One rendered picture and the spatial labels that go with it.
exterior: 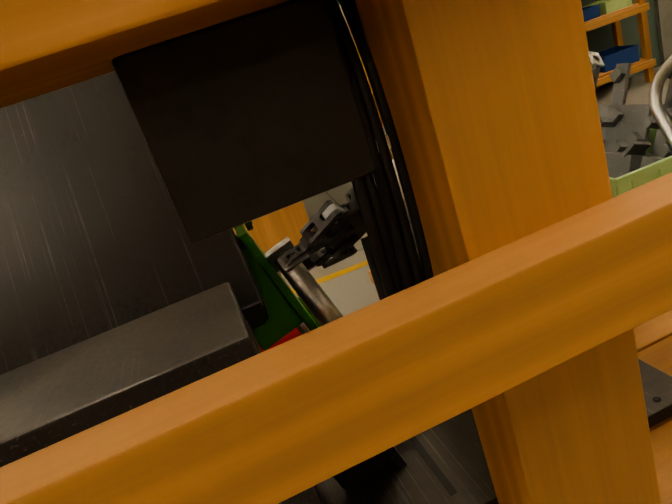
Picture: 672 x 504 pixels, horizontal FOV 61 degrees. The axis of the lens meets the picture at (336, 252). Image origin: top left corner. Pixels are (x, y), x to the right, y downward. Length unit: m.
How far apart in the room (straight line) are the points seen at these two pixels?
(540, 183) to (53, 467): 0.40
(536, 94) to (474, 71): 0.06
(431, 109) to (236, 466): 0.28
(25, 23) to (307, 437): 0.30
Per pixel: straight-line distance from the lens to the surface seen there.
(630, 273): 0.49
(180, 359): 0.56
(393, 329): 0.39
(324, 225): 0.71
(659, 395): 0.91
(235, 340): 0.55
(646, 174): 1.58
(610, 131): 1.94
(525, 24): 0.47
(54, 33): 0.35
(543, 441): 0.58
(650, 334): 1.07
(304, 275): 0.74
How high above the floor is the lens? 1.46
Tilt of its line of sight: 19 degrees down
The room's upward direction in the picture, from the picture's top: 19 degrees counter-clockwise
